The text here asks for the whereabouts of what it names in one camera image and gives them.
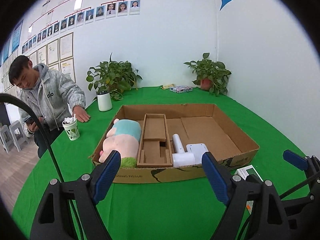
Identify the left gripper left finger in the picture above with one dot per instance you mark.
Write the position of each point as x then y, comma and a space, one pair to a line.
103, 176

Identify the potted plant red pot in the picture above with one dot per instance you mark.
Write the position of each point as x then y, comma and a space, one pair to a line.
211, 76

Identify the potted plant white pot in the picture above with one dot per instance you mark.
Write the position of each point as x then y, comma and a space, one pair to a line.
113, 77

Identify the white device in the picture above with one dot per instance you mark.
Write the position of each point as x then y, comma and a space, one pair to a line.
197, 150

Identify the pastel plush toy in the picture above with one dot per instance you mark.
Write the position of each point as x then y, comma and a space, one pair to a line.
124, 137

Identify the green patterned paper cup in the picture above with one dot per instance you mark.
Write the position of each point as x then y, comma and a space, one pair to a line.
70, 125

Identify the white hair dryer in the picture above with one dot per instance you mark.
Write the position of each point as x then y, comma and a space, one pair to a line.
180, 157

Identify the grey plastic stool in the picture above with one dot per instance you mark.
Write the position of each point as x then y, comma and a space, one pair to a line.
13, 135

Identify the small colourful packet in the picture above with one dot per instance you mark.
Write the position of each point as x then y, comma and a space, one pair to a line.
181, 89

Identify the brown cardboard tray box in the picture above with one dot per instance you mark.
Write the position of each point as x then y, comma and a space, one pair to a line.
195, 123

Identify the man in grey jacket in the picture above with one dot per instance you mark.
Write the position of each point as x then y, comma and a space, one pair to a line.
49, 93

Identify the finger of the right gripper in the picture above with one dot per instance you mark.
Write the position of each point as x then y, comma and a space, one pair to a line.
296, 160

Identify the cardboard insert divider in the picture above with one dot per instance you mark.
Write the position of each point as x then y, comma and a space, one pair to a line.
155, 146

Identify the green tablecloth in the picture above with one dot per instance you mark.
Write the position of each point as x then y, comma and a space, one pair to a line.
179, 210

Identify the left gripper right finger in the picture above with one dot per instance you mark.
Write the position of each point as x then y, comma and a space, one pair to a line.
218, 177

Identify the yellow snack packet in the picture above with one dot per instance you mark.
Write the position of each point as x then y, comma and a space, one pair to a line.
165, 87

